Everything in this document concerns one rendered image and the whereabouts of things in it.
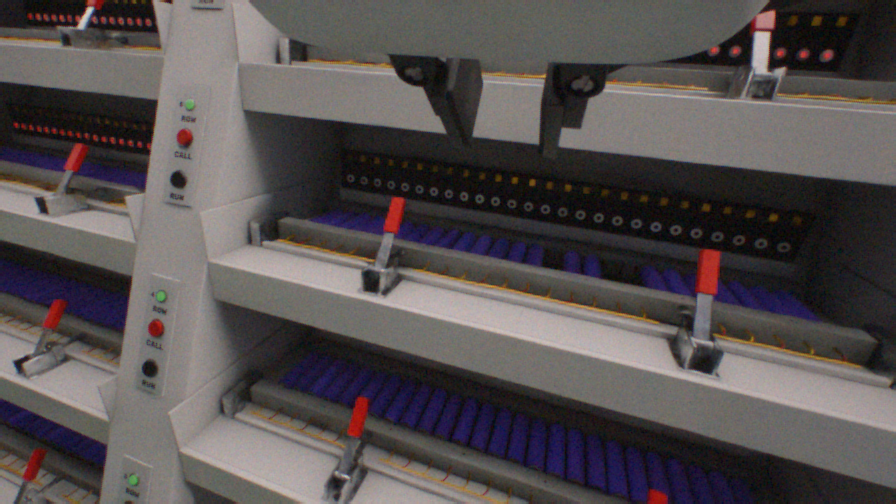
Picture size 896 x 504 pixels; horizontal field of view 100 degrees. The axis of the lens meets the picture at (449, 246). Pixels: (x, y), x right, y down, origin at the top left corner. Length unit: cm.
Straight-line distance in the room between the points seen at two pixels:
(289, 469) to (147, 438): 16
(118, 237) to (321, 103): 28
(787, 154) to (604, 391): 21
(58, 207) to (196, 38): 28
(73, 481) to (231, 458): 35
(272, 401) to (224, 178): 26
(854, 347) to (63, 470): 91
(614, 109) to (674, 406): 23
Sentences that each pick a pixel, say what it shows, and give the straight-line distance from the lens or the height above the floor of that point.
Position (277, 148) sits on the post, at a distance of 50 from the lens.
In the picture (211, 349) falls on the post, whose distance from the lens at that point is 49.
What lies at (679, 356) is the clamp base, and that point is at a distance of 35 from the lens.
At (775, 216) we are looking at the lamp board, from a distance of 51.
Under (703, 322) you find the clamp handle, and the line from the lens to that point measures 35.
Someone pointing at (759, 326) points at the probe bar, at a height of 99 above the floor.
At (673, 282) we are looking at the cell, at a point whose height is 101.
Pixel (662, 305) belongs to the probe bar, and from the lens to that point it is 38.
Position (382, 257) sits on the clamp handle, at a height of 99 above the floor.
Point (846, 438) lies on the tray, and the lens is 38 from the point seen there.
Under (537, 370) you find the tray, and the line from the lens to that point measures 33.
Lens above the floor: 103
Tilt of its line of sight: 3 degrees down
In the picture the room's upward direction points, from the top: 10 degrees clockwise
